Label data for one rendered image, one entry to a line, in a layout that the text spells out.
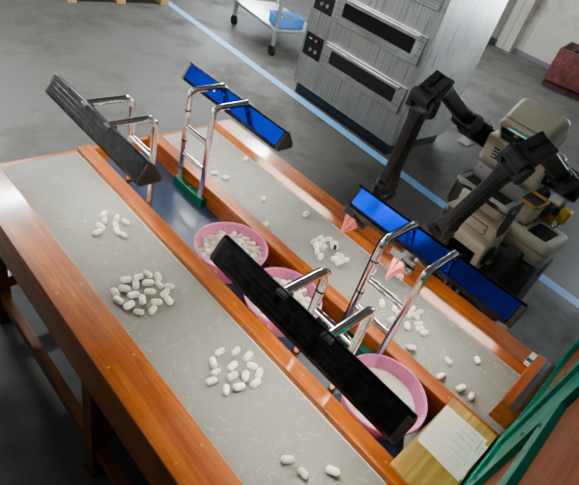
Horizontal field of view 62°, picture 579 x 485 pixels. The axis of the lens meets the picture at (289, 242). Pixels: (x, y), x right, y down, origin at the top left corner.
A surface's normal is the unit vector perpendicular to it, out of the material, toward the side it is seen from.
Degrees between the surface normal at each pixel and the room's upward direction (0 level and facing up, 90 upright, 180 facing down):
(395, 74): 90
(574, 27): 90
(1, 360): 0
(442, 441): 0
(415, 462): 0
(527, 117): 42
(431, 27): 90
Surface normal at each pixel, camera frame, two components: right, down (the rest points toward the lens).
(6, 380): 0.23, -0.75
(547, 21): -0.76, 0.26
